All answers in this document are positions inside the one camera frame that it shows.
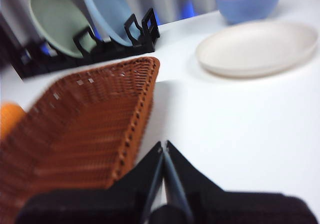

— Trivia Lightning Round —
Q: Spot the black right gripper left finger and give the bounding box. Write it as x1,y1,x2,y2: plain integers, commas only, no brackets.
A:
14,141,165,224

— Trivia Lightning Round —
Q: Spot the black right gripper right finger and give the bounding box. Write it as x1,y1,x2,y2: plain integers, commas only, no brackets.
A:
163,140,320,224

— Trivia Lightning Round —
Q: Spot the brown wicker basket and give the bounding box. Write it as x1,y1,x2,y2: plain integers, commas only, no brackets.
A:
0,56,161,224

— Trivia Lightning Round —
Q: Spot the yellow-orange corn cob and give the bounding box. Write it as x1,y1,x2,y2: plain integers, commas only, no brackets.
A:
0,102,26,140

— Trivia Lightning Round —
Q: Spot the black dish rack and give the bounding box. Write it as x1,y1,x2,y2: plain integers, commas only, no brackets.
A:
0,7,162,80

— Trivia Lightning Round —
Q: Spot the white oval plate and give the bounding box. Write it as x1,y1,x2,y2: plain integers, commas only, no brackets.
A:
195,20,320,79

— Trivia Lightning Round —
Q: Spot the pale green plate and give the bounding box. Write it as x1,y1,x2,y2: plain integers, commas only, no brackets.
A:
28,0,99,59

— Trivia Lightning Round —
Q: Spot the light blue plate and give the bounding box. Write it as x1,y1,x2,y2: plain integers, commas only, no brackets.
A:
79,0,141,47

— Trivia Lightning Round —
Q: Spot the blue bowl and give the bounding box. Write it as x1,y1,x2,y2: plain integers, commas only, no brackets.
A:
215,0,283,25

